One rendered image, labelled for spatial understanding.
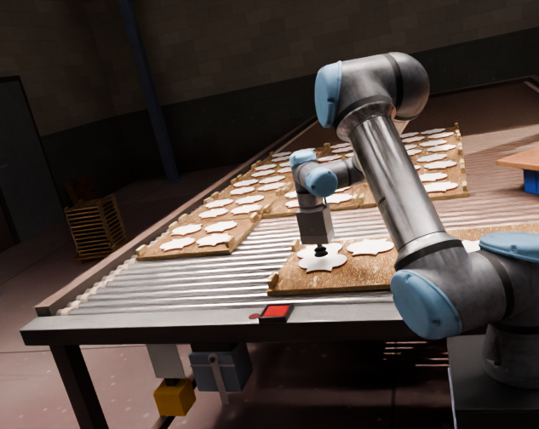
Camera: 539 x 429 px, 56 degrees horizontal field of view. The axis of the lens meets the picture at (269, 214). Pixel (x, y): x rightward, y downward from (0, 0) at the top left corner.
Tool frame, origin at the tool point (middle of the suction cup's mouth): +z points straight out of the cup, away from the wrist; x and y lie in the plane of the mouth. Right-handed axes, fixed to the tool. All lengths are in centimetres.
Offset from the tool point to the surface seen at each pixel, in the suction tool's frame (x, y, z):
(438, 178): -82, -25, 7
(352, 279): 10.3, -12.0, 2.6
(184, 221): -52, 85, 10
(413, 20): -704, 74, -24
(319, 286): 14.2, -3.7, 2.6
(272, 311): 27.3, 5.1, 2.7
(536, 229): -21, -58, 3
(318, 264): 2.1, 0.4, 2.3
